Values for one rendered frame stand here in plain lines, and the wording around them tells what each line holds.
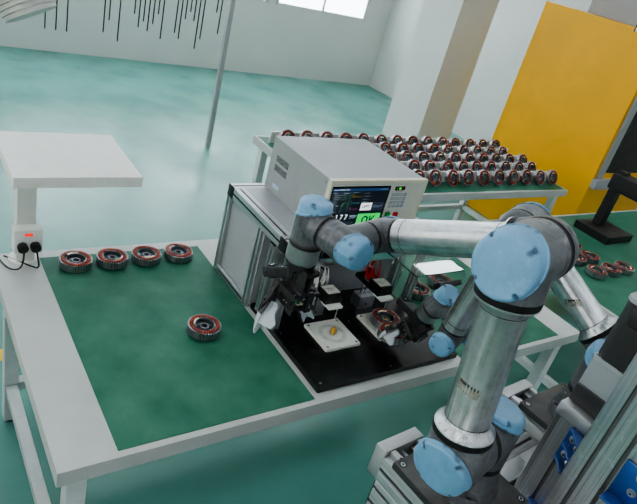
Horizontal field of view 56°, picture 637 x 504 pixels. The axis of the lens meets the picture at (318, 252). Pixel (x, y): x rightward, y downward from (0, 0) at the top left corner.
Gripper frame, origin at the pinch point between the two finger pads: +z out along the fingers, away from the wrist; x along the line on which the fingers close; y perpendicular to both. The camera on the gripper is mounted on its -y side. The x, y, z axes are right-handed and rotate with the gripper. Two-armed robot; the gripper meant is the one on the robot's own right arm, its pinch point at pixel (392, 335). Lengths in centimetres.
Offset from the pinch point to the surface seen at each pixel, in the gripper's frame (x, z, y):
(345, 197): -21, -29, -39
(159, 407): -86, 2, 12
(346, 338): -15.2, 6.0, -3.4
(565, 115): 311, 62, -201
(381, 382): -11.6, 0.1, 16.1
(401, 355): 2.3, 2.2, 7.1
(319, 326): -22.2, 9.5, -10.6
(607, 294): 155, 15, -13
